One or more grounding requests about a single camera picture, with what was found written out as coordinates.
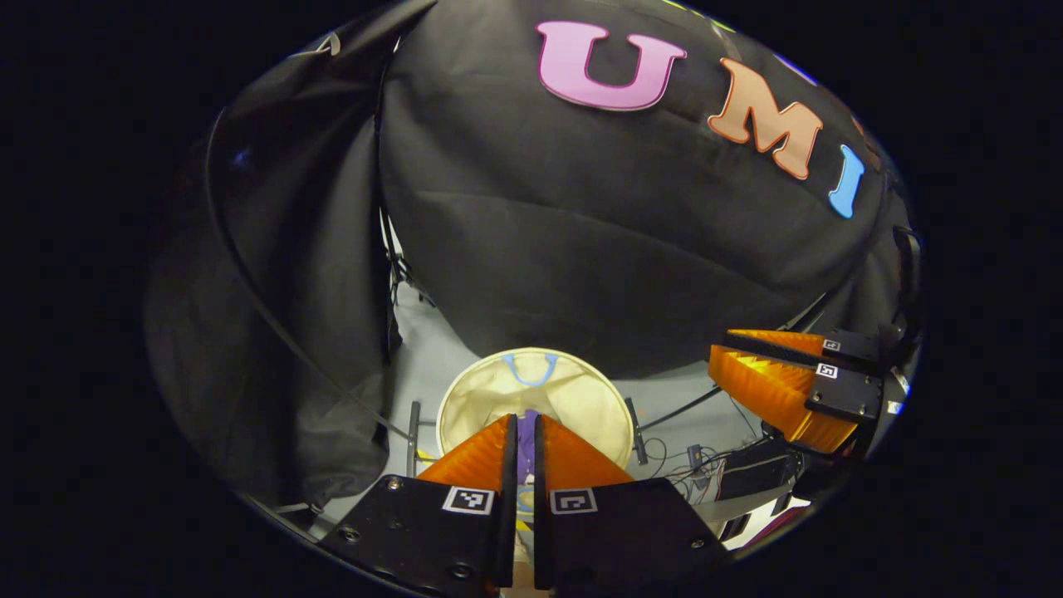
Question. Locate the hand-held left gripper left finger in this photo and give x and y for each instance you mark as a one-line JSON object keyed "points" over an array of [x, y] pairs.
{"points": [[508, 498]]}

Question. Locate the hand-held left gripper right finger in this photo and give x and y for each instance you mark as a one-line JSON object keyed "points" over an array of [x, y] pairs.
{"points": [[540, 498]]}

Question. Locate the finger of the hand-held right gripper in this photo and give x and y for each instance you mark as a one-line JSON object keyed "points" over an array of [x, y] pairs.
{"points": [[847, 399], [855, 347]]}

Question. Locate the beige round laundry hamper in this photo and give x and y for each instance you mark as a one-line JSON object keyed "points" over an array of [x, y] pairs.
{"points": [[573, 390]]}

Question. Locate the black clothes rack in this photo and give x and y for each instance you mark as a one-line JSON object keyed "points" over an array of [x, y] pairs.
{"points": [[413, 440]]}

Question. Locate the black power box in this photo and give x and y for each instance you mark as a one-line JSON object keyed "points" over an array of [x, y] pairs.
{"points": [[756, 472]]}

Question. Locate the black backdrop stand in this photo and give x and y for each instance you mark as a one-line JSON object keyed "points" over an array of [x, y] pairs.
{"points": [[397, 266]]}

